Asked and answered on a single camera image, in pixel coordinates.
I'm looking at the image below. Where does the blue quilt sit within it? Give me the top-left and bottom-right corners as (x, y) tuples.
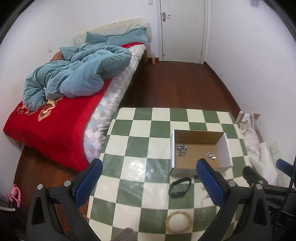
(23, 25), (149, 111)

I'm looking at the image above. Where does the white door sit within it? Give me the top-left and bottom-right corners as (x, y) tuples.
(160, 0), (209, 64)

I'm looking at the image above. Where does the orange bottle on floor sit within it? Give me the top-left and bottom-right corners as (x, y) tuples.
(152, 53), (156, 65)

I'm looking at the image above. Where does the wooden bead bracelet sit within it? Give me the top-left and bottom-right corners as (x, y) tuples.
(165, 211), (193, 234)

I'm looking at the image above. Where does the white wall power strip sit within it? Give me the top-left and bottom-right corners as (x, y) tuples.
(269, 141), (293, 188)

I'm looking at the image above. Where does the white pillow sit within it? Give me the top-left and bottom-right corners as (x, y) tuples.
(74, 18), (152, 46)

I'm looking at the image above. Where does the green white checkered tablecloth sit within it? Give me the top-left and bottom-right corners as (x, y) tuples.
(87, 108), (249, 240)

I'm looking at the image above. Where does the floral folded fabric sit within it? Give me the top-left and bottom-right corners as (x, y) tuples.
(236, 111), (262, 159)

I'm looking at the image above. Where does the small silver jewelry pile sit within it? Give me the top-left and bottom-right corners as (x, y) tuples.
(206, 151), (217, 160)

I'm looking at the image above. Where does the silver chain bracelet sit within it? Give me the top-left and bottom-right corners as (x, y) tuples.
(176, 143), (188, 157)

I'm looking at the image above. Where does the black smart watch band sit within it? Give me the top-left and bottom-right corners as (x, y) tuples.
(168, 177), (192, 199)

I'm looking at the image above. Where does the white cardboard box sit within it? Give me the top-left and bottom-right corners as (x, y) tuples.
(170, 130), (233, 176)

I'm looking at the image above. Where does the red blanket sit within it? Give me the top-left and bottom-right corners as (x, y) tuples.
(3, 42), (142, 172)

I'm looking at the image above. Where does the pink slipper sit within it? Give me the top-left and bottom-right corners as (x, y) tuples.
(8, 184), (21, 208)

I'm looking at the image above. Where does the silver door handle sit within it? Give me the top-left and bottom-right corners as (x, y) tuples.
(162, 12), (171, 22)

